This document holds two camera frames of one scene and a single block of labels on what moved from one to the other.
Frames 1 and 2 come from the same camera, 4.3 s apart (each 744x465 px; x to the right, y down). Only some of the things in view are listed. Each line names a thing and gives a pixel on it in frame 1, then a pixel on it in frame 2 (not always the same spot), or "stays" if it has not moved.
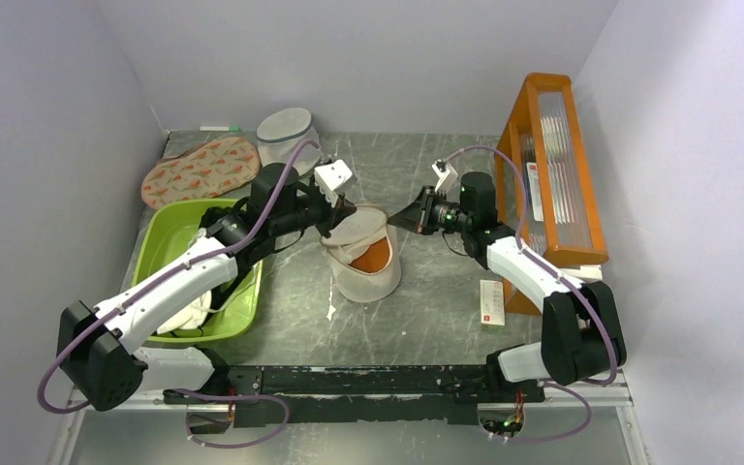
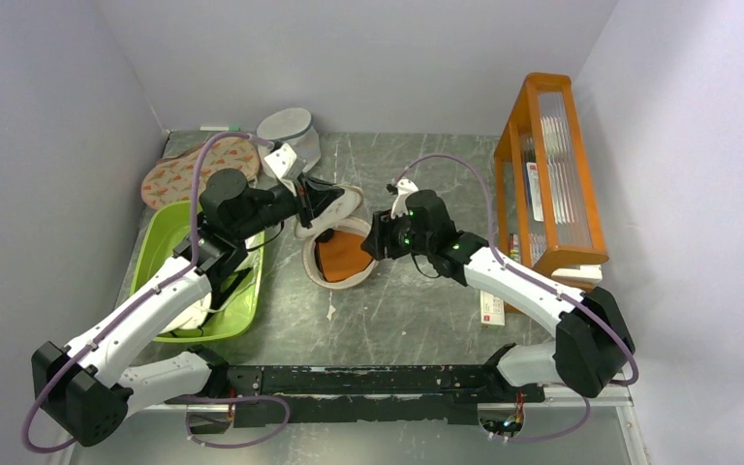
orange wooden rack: [542, 128] stays
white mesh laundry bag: [280, 133] stays
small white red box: [492, 302] stays
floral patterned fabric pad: [202, 170] stays
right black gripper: [417, 217] → [382, 245]
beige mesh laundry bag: [358, 232] → [341, 214]
